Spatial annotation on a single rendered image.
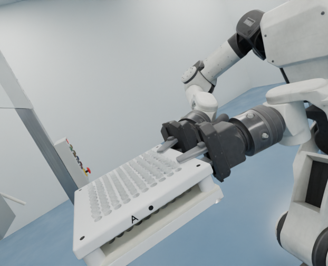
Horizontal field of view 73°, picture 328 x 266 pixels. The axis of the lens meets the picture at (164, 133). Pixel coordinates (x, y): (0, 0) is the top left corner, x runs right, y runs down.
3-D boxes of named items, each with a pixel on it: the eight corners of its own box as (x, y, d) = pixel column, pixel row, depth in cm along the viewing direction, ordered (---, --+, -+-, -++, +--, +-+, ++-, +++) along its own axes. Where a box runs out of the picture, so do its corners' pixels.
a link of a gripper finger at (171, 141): (155, 154, 53) (169, 142, 58) (165, 152, 51) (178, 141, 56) (153, 148, 53) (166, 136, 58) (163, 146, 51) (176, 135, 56)
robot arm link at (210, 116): (183, 108, 65) (199, 97, 74) (179, 139, 71) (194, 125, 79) (219, 120, 61) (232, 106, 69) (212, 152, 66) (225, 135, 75)
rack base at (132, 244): (95, 287, 32) (87, 275, 32) (87, 214, 55) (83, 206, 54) (224, 196, 39) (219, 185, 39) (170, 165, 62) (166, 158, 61)
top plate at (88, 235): (78, 262, 31) (71, 250, 31) (77, 198, 54) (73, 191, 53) (214, 172, 38) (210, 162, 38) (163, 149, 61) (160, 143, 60)
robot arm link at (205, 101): (200, 104, 66) (192, 88, 77) (195, 130, 70) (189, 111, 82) (221, 105, 66) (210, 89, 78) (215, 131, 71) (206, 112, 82)
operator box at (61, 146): (88, 174, 132) (66, 136, 126) (89, 183, 117) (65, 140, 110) (78, 180, 131) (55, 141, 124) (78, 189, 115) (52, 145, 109)
